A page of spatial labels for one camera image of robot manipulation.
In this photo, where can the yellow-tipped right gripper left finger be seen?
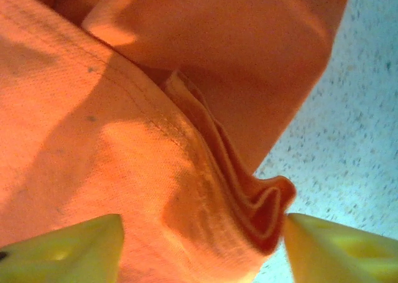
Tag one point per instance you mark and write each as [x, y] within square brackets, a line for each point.
[62, 255]

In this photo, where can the orange mesh t-shirt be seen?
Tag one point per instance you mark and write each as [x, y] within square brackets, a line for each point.
[124, 109]

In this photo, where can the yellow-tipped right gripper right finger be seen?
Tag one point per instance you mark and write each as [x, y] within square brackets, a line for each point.
[342, 258]

